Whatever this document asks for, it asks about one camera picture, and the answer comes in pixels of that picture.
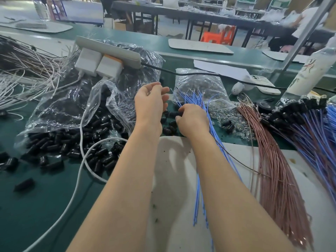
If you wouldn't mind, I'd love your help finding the person's left hand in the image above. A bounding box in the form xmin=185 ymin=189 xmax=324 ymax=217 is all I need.
xmin=134 ymin=81 xmax=171 ymax=139

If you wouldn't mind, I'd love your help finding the person's right hand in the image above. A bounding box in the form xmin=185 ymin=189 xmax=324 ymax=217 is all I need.
xmin=175 ymin=104 xmax=212 ymax=144

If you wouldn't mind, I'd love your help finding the bundle of blue wires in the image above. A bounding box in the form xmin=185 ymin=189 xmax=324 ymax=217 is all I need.
xmin=176 ymin=89 xmax=242 ymax=245

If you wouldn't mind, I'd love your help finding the pile of black plastic caps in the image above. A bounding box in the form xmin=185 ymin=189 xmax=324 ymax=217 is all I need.
xmin=0 ymin=105 xmax=182 ymax=195

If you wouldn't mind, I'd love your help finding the pile of assembled wire harnesses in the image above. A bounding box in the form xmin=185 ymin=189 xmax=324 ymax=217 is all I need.
xmin=257 ymin=94 xmax=336 ymax=208

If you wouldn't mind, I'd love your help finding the person's left forearm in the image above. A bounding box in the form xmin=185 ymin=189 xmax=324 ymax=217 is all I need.
xmin=67 ymin=128 xmax=163 ymax=252

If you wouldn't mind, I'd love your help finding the person's right forearm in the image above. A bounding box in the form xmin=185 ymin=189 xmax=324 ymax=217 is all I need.
xmin=186 ymin=135 xmax=295 ymax=252

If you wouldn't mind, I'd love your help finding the large clear plastic bag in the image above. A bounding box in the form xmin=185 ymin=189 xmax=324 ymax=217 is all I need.
xmin=16 ymin=40 xmax=166 ymax=150

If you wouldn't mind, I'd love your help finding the small clear plastic bag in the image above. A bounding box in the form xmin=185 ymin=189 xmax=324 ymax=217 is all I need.
xmin=173 ymin=68 xmax=253 ymax=140

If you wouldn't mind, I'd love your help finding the white computer mouse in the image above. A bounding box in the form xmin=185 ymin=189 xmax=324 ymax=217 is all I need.
xmin=231 ymin=81 xmax=245 ymax=96

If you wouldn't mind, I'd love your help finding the white orange charger adapter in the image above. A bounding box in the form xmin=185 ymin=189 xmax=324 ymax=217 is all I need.
xmin=96 ymin=54 xmax=125 ymax=82

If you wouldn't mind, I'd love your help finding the white paper sheet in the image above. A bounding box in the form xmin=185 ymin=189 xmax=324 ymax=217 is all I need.
xmin=193 ymin=59 xmax=253 ymax=82

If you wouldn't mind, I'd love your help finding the white power strip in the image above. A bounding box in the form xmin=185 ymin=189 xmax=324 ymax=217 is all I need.
xmin=75 ymin=35 xmax=144 ymax=70

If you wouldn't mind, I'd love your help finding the white flat tray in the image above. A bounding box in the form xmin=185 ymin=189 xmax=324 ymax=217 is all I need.
xmin=168 ymin=38 xmax=234 ymax=55
xmin=262 ymin=50 xmax=310 ymax=64
xmin=0 ymin=17 xmax=73 ymax=34

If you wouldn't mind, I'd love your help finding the white flat device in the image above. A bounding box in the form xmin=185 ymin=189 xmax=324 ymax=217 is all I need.
xmin=247 ymin=75 xmax=281 ymax=96

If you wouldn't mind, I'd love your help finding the white work board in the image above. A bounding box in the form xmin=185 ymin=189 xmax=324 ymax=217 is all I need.
xmin=144 ymin=136 xmax=336 ymax=252

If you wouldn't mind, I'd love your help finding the orange plastic stool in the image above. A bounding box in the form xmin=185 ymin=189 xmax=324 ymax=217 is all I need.
xmin=201 ymin=26 xmax=237 ymax=46

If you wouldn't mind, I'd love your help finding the blue table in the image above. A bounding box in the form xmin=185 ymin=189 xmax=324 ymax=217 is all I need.
xmin=47 ymin=0 xmax=106 ymax=27

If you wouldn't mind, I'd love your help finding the white spray bottle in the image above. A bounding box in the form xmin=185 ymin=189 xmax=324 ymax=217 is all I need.
xmin=281 ymin=34 xmax=336 ymax=103

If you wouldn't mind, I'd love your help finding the black power cord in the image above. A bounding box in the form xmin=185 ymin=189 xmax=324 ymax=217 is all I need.
xmin=142 ymin=63 xmax=336 ymax=95

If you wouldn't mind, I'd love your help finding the white charging cable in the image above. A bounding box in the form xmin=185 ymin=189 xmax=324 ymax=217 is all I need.
xmin=23 ymin=71 xmax=129 ymax=252

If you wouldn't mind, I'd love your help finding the long black-frame table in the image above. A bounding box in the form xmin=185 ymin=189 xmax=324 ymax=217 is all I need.
xmin=110 ymin=1 xmax=336 ymax=48

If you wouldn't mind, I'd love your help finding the bundle of stripped brown wires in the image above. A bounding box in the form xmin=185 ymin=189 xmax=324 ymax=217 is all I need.
xmin=0 ymin=36 xmax=71 ymax=121

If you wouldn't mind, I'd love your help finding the slanted metal frame post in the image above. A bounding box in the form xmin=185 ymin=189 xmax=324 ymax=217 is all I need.
xmin=270 ymin=0 xmax=336 ymax=84

